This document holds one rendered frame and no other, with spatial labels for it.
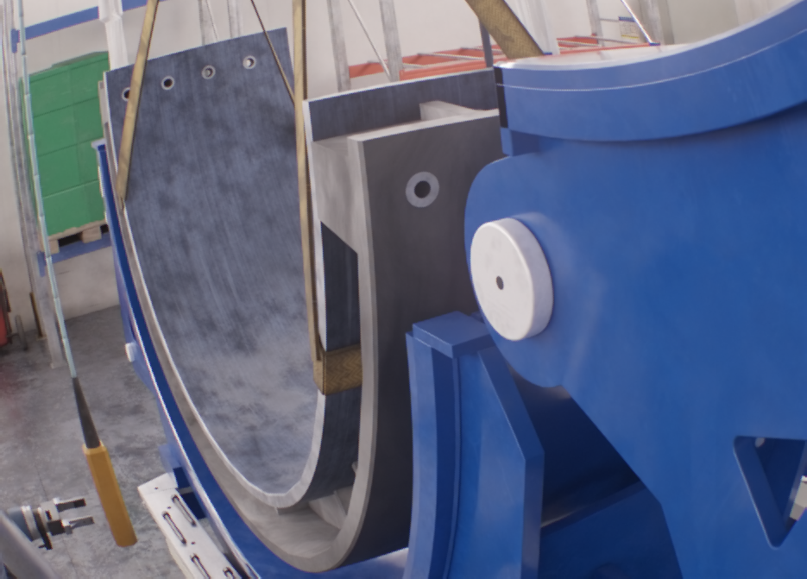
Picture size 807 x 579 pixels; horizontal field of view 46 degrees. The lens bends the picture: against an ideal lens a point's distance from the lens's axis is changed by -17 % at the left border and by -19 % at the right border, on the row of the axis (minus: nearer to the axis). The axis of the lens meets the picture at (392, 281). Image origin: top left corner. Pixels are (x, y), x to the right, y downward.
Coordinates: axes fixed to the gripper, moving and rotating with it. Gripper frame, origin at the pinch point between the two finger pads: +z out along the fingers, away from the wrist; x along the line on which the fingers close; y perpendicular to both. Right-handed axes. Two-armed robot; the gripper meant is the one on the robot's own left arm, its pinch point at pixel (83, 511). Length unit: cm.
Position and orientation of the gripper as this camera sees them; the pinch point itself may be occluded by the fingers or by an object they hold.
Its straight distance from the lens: 288.5
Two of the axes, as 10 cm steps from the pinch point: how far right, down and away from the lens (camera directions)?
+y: -1.3, -9.4, -3.0
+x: -4.4, -2.2, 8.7
